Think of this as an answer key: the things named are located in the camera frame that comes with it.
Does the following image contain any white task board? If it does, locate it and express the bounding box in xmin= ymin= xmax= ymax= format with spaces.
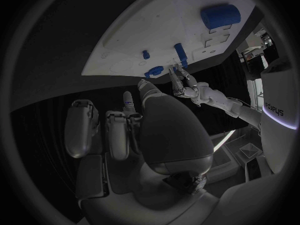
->
xmin=80 ymin=0 xmax=257 ymax=79

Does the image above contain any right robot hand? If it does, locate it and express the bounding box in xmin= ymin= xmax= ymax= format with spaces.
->
xmin=63 ymin=78 xmax=223 ymax=225

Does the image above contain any blue gear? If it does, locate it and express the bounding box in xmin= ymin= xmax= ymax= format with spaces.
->
xmin=143 ymin=65 xmax=165 ymax=79

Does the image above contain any large blue cylinder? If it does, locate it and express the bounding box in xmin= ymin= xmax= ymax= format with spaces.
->
xmin=200 ymin=4 xmax=242 ymax=30

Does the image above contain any long blue peg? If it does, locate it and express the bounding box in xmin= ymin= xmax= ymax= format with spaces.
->
xmin=173 ymin=42 xmax=189 ymax=69

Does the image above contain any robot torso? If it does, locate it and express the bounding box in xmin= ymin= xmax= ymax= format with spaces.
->
xmin=259 ymin=55 xmax=300 ymax=175

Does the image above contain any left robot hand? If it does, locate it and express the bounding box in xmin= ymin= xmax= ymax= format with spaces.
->
xmin=168 ymin=63 xmax=199 ymax=99

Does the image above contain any white cable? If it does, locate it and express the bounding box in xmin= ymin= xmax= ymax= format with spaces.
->
xmin=236 ymin=99 xmax=258 ymax=110

